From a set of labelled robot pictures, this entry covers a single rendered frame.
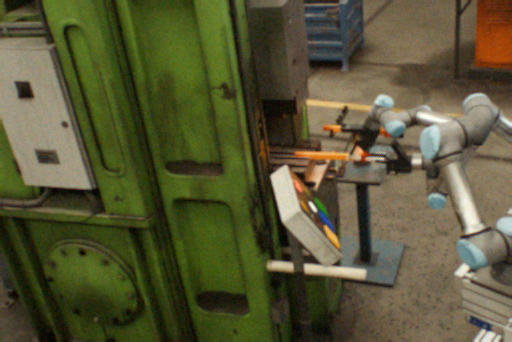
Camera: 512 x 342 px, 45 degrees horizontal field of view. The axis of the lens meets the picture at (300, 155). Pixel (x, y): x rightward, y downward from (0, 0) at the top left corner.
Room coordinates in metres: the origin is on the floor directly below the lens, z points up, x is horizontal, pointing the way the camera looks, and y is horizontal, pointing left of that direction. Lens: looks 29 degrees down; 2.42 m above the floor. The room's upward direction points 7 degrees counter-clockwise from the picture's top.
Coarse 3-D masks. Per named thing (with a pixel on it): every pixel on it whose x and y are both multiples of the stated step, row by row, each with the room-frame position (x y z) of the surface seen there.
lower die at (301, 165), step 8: (272, 160) 2.57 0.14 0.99; (280, 160) 2.56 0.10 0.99; (288, 160) 2.55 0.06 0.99; (296, 160) 2.55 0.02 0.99; (304, 160) 2.54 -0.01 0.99; (312, 160) 2.58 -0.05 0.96; (280, 168) 2.51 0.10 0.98; (296, 168) 2.49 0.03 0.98; (304, 168) 2.48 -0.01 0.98; (312, 168) 2.56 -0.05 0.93; (304, 176) 2.45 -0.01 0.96
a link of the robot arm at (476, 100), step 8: (472, 96) 2.39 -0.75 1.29; (480, 96) 2.37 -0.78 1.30; (464, 104) 2.39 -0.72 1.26; (472, 104) 2.32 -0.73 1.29; (480, 104) 2.30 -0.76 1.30; (488, 104) 2.31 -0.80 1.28; (464, 112) 2.34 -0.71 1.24; (496, 112) 2.31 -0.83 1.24; (496, 120) 2.29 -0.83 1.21; (504, 120) 2.31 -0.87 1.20; (496, 128) 2.30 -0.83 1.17; (504, 128) 2.30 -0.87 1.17; (504, 136) 2.30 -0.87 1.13
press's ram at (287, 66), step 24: (264, 0) 2.52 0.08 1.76; (288, 0) 2.49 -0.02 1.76; (264, 24) 2.42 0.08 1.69; (288, 24) 2.45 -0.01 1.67; (264, 48) 2.43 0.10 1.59; (288, 48) 2.42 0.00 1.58; (264, 72) 2.43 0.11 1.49; (288, 72) 2.40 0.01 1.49; (264, 96) 2.44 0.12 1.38; (288, 96) 2.40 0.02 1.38
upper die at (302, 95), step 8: (304, 88) 2.57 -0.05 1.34; (296, 96) 2.45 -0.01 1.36; (304, 96) 2.56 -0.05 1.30; (264, 104) 2.49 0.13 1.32; (272, 104) 2.48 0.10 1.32; (280, 104) 2.47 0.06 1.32; (288, 104) 2.46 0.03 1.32; (296, 104) 2.45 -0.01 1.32; (264, 112) 2.49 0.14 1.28; (272, 112) 2.48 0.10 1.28; (280, 112) 2.47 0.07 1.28; (288, 112) 2.46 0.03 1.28; (296, 112) 2.45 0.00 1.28
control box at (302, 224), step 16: (272, 176) 2.13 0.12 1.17; (288, 176) 2.06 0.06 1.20; (288, 192) 1.96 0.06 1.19; (304, 192) 2.06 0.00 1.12; (288, 208) 1.86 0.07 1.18; (288, 224) 1.81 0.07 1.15; (304, 224) 1.82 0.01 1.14; (304, 240) 1.82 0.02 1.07; (320, 240) 1.82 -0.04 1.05; (320, 256) 1.82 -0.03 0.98; (336, 256) 1.83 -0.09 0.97
